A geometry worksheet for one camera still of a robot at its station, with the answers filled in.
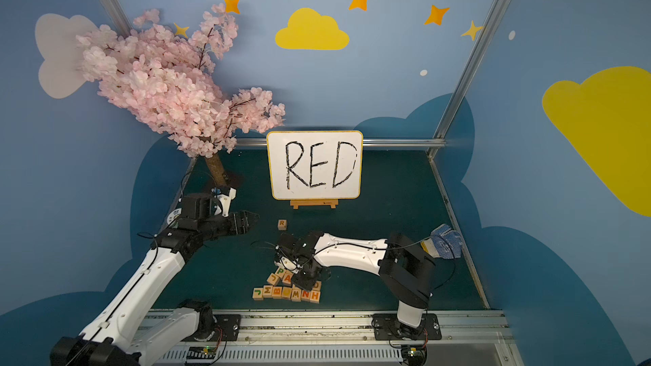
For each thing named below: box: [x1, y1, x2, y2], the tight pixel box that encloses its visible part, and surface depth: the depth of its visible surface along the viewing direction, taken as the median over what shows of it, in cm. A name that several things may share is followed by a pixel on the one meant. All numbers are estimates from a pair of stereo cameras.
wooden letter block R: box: [277, 219, 288, 232], surface depth 97 cm
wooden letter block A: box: [282, 269, 294, 288], surface depth 83 cm
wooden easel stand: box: [289, 199, 340, 211], surface depth 100 cm
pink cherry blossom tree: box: [76, 5, 286, 189], surface depth 72 cm
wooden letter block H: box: [309, 290, 321, 305], surface depth 80 cm
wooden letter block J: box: [251, 287, 264, 301], surface depth 80 cm
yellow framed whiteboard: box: [266, 130, 364, 201], surface depth 95 cm
